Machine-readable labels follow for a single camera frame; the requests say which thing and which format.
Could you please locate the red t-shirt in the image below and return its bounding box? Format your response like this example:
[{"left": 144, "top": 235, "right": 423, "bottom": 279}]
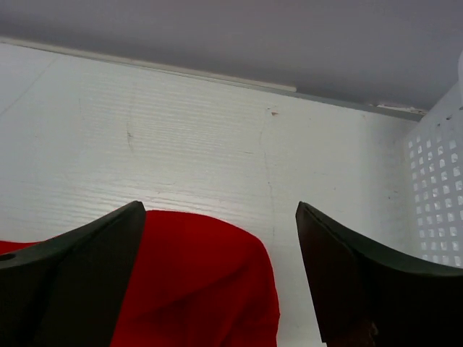
[{"left": 1, "top": 210, "right": 280, "bottom": 346}]

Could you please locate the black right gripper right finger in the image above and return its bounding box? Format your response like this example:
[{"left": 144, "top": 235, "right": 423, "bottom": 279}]
[{"left": 295, "top": 202, "right": 462, "bottom": 346}]

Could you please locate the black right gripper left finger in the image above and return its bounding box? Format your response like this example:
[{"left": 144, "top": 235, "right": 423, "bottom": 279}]
[{"left": 1, "top": 201, "right": 145, "bottom": 346}]

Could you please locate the white plastic basket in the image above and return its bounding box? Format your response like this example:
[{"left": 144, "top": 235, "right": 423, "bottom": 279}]
[{"left": 401, "top": 50, "right": 463, "bottom": 268}]

